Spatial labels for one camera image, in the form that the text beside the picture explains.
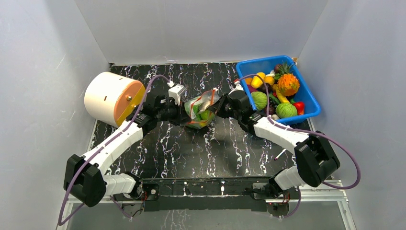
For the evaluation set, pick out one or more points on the white orange cylinder drum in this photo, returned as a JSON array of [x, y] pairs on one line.
[[110, 97]]

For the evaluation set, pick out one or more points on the blue plastic bin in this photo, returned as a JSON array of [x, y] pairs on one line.
[[304, 94]]

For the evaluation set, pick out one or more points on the clear orange zip top bag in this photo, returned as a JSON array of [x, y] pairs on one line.
[[207, 94]]

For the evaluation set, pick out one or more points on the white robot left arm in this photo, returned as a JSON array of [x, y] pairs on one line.
[[85, 176]]

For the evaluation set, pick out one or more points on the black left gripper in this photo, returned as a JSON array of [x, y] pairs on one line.
[[182, 118]]

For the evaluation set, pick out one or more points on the green toy cabbage small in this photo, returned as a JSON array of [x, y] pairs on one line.
[[260, 100]]

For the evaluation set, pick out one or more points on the green toy cabbage large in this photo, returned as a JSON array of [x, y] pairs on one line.
[[286, 110]]

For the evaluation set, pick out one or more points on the red toy pepper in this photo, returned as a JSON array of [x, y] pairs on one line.
[[300, 107]]

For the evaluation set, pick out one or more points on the light green toy fruit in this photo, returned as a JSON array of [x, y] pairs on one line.
[[206, 115]]

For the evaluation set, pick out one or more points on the pink white marker pen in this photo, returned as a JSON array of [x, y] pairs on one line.
[[279, 155]]

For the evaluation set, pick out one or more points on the green toy lettuce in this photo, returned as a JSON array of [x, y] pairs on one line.
[[192, 109]]

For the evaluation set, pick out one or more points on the orange toy pineapple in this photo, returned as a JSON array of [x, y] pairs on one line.
[[287, 82]]

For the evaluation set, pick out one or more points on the grey toy fish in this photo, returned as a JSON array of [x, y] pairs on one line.
[[207, 103]]

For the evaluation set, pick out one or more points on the small yellow toy banana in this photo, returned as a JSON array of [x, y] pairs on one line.
[[283, 99]]

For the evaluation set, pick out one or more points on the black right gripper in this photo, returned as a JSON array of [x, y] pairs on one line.
[[222, 108]]

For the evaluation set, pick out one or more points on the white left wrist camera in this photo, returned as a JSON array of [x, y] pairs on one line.
[[176, 91]]

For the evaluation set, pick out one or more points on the yellow toy mango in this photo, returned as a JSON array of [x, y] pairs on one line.
[[256, 81]]

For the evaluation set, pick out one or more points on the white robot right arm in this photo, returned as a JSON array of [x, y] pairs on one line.
[[315, 158]]

